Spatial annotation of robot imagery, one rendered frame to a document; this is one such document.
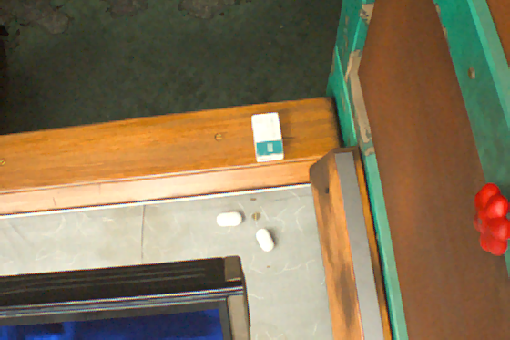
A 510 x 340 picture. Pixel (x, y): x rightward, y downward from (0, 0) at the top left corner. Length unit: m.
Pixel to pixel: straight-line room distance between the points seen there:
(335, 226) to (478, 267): 0.33
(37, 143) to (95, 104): 0.90
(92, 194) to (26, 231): 0.11
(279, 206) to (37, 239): 0.34
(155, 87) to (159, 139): 0.93
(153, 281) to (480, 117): 0.27
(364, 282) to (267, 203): 0.21
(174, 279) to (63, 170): 0.45
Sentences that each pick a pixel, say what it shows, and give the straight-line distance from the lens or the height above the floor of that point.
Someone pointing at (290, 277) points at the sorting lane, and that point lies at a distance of 0.89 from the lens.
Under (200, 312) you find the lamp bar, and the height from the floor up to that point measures 1.10.
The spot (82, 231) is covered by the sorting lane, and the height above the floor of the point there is 0.74.
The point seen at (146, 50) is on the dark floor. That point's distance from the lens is 1.92.
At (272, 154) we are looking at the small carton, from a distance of 0.89.
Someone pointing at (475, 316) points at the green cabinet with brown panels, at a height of 1.10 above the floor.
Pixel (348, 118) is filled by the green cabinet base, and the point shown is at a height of 0.82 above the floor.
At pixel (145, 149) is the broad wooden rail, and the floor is 0.76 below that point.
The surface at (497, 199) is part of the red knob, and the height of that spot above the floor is 1.26.
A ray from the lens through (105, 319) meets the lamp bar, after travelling 0.53.
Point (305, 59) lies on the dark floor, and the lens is 1.88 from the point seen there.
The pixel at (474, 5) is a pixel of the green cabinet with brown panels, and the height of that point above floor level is 1.27.
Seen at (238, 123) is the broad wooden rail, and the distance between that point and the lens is 0.93.
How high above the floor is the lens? 1.61
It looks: 66 degrees down
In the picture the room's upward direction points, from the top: straight up
